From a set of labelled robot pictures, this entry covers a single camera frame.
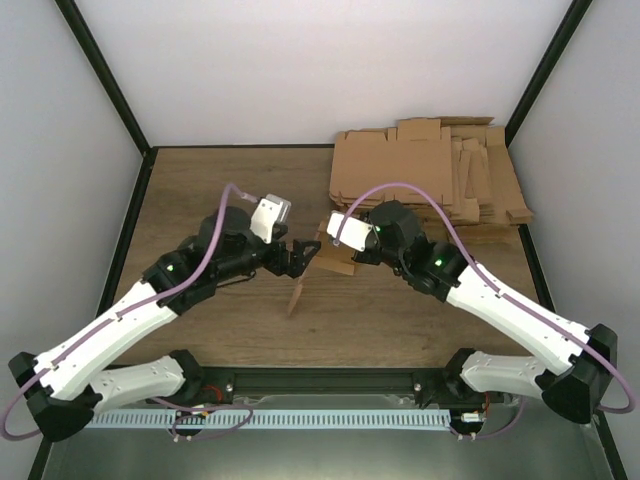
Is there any cardboard box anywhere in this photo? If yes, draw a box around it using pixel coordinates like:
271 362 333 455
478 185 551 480
287 218 356 316

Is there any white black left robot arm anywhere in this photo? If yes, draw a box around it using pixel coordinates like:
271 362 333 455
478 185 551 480
9 201 321 442

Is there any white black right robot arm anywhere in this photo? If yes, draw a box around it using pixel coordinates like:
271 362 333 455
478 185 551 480
330 201 618 424

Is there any stack of flat cardboard blanks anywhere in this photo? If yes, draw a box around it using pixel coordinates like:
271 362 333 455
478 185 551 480
329 117 533 226

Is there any grey metal front plate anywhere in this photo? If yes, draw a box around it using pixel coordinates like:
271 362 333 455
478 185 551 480
43 402 613 479

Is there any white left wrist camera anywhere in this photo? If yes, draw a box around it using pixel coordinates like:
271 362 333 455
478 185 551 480
250 194 291 244

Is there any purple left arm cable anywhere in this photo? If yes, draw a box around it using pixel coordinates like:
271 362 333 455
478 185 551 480
2 182 254 444

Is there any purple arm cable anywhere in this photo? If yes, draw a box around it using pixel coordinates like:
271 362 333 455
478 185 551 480
332 181 632 441
2 182 254 444

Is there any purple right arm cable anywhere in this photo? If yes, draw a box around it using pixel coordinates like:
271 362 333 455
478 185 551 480
332 181 632 441

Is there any light blue slotted cable duct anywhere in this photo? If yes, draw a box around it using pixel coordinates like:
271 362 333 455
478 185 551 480
88 409 450 431

